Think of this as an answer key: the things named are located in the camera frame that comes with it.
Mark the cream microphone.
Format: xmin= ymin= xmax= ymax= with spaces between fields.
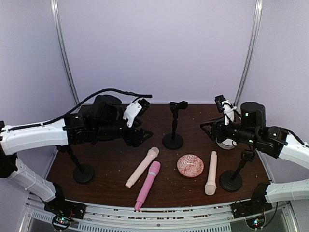
xmin=125 ymin=146 xmax=160 ymax=189
xmin=205 ymin=151 xmax=217 ymax=196

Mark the black microphone stand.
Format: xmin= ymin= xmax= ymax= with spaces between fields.
xmin=219 ymin=150 xmax=255 ymax=192
xmin=65 ymin=146 xmax=95 ymax=184
xmin=162 ymin=101 xmax=188 ymax=150

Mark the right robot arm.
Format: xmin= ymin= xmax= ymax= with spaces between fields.
xmin=200 ymin=97 xmax=309 ymax=203

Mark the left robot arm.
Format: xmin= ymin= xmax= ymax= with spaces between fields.
xmin=0 ymin=95 xmax=152 ymax=203

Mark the white scalloped bowl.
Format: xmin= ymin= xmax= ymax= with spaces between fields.
xmin=217 ymin=141 xmax=234 ymax=150

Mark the pink microphone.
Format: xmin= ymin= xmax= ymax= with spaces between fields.
xmin=134 ymin=161 xmax=161 ymax=211

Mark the red patterned bowl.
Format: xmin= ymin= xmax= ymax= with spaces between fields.
xmin=177 ymin=154 xmax=204 ymax=178

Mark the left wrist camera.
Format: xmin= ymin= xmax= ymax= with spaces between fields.
xmin=123 ymin=98 xmax=150 ymax=128

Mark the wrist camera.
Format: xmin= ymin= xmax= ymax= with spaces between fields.
xmin=123 ymin=98 xmax=150 ymax=128
xmin=214 ymin=95 xmax=237 ymax=126

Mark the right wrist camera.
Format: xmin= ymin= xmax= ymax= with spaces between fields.
xmin=214 ymin=95 xmax=237 ymax=126

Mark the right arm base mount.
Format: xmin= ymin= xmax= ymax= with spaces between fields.
xmin=230 ymin=200 xmax=273 ymax=230

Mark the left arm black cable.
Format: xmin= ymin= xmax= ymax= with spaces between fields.
xmin=40 ymin=87 xmax=153 ymax=128

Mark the right aluminium frame post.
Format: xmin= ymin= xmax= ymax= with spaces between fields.
xmin=234 ymin=0 xmax=263 ymax=105

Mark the aluminium frame post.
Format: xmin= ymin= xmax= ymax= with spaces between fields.
xmin=50 ymin=0 xmax=80 ymax=105
xmin=234 ymin=0 xmax=263 ymax=105

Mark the left aluminium frame post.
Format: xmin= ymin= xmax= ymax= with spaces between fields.
xmin=50 ymin=0 xmax=80 ymax=105

